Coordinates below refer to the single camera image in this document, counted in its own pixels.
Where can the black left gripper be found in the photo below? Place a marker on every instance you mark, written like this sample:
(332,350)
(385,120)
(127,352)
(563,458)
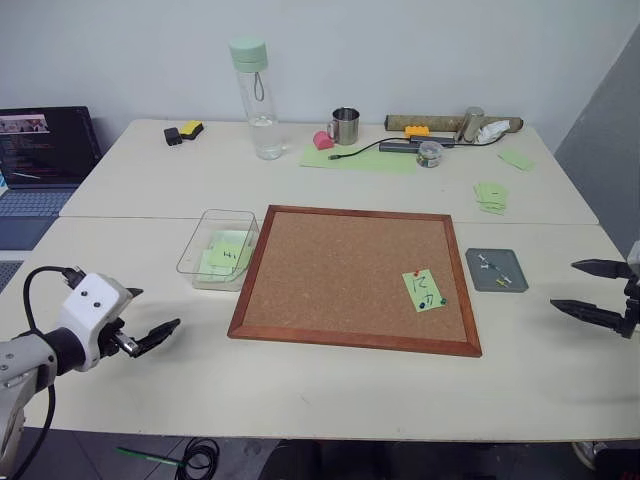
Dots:
(111,343)

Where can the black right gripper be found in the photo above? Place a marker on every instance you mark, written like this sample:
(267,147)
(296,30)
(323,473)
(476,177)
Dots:
(632,310)

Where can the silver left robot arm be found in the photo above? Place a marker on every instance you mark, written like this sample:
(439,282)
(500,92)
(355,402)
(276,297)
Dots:
(25,362)

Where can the light green paper label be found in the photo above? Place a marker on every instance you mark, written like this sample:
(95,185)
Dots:
(222,254)

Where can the dark grey small piece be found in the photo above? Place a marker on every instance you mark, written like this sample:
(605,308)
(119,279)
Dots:
(495,265)

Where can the green note with black writing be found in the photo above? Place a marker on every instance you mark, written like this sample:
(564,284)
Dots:
(422,290)

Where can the wood framed cork board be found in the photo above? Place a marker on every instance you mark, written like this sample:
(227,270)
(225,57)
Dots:
(340,270)

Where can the small glass jar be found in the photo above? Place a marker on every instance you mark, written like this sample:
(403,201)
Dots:
(430,155)

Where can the clear plastic box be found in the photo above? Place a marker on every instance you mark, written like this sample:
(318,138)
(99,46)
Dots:
(190,260)

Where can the grey pin tray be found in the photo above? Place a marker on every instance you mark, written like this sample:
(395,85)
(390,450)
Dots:
(515,265)

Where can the stack of green notes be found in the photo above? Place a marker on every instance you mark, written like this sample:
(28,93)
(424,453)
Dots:
(492,197)

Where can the green pen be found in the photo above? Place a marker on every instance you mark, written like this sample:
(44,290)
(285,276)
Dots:
(150,456)

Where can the single green paper slip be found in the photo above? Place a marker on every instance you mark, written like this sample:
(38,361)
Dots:
(516,160)

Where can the grey caster wheel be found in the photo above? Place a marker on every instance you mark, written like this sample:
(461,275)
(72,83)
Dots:
(587,455)

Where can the black block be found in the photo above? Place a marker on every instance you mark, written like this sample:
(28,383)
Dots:
(173,136)

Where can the open laptop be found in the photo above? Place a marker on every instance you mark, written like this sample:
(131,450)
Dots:
(40,160)

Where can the yellow and black sponge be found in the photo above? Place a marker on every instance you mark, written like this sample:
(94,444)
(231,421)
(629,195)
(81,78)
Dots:
(192,129)

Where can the white crumpled tissue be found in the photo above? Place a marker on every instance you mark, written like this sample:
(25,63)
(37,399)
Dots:
(491,131)

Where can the metal cylinder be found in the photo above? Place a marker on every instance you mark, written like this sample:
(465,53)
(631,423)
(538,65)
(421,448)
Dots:
(470,125)

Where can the dark grey bar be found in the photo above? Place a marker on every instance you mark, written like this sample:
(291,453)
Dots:
(440,141)

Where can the clear bottle with green cap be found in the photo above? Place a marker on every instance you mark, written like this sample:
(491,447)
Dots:
(260,100)

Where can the yellow toy brick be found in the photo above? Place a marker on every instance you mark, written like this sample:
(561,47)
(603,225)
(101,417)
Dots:
(417,131)

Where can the pink sponge block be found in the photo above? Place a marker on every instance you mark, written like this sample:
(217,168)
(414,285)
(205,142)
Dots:
(323,140)

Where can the dark grey cylinder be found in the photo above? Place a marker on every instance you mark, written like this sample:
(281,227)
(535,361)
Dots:
(397,147)

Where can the large green paper sheet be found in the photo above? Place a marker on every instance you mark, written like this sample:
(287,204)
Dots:
(360,162)

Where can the steel mug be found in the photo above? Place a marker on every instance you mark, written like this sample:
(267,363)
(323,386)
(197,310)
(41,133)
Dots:
(346,127)

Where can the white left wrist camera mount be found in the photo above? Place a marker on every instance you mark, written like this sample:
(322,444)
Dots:
(92,305)

